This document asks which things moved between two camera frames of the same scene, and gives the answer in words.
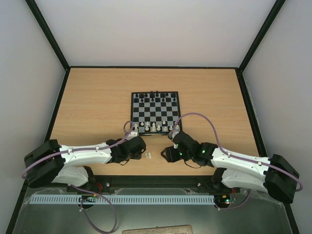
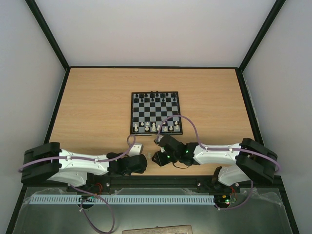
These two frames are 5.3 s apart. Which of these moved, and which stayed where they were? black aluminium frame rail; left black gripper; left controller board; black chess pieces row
Moved: left black gripper
Stayed: black aluminium frame rail; black chess pieces row; left controller board
